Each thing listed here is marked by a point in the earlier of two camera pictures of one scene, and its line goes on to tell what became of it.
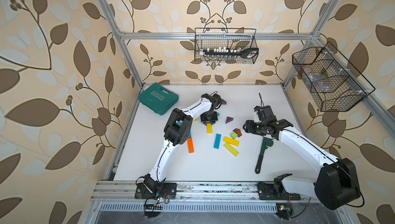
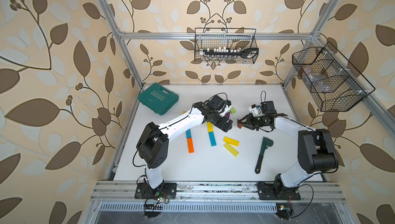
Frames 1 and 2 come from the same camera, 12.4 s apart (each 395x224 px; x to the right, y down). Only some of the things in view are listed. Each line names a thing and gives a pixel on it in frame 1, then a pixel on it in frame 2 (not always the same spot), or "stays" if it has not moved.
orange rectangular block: x=191 y=146 stays
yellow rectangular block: x=231 y=141 stays
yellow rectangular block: x=209 y=128 stays
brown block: x=238 y=132 -> x=239 y=124
